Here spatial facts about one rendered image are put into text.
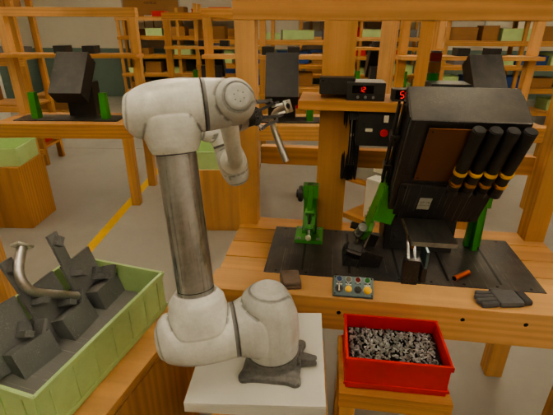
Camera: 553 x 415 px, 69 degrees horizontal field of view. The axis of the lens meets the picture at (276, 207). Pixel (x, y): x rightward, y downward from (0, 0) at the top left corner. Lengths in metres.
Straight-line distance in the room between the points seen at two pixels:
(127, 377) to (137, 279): 0.40
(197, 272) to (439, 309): 0.93
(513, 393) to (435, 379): 1.40
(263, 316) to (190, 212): 0.33
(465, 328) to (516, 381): 1.16
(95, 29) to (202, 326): 11.72
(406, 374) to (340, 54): 1.27
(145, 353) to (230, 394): 0.43
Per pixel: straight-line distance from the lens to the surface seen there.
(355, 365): 1.34
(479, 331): 1.73
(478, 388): 2.71
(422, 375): 1.38
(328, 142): 1.94
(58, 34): 12.98
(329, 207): 2.05
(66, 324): 1.58
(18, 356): 1.52
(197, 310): 1.09
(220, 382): 1.29
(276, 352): 1.19
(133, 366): 1.53
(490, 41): 9.32
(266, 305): 1.11
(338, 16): 1.87
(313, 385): 1.26
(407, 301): 1.62
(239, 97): 0.98
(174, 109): 1.00
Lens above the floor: 1.83
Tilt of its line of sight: 24 degrees down
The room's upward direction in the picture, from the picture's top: straight up
